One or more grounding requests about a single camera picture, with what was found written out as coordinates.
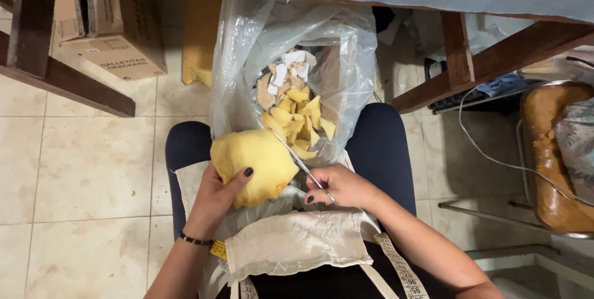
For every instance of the beige cloth apron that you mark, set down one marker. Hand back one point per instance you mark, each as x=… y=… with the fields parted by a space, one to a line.
x=292 y=238

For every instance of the yellow foam piece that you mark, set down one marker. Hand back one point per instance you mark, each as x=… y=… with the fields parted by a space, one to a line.
x=254 y=164

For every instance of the clear plastic bag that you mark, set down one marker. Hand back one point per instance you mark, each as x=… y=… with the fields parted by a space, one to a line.
x=297 y=58

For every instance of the person's right hand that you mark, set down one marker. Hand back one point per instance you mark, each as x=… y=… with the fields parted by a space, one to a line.
x=343 y=186

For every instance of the floral cloth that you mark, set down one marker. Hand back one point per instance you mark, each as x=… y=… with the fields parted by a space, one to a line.
x=575 y=141

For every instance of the metal scissors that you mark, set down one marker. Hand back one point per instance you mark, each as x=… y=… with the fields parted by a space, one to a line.
x=301 y=167

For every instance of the pile of foam scraps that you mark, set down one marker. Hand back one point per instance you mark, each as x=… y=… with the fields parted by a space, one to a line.
x=292 y=104

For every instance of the brown padded chair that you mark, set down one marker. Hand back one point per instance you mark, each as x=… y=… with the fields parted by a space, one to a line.
x=552 y=160

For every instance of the measuring tape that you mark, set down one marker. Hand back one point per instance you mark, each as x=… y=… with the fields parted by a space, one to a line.
x=401 y=269

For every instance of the wooden table frame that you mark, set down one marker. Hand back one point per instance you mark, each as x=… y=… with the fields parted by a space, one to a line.
x=55 y=58

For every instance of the yellow foam sheet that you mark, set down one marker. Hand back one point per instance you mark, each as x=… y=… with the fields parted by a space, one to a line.
x=200 y=39

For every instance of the person's left hand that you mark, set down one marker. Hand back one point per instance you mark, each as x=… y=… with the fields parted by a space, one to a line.
x=214 y=197

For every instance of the person's legs in dark trousers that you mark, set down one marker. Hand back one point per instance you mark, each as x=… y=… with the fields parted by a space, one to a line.
x=380 y=150

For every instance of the blue cloth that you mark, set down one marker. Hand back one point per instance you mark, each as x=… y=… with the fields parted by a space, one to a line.
x=503 y=83

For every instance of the cardboard box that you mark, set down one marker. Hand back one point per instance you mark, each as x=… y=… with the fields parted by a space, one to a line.
x=113 y=30

